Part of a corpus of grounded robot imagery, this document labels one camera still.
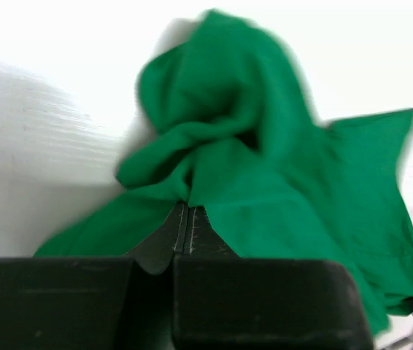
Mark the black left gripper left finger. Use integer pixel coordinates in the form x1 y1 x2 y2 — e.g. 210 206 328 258
0 203 189 349

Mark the green t-shirt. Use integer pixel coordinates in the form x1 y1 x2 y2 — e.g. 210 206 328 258
36 10 413 335

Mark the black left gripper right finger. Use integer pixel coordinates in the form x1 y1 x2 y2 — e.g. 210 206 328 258
171 208 374 349

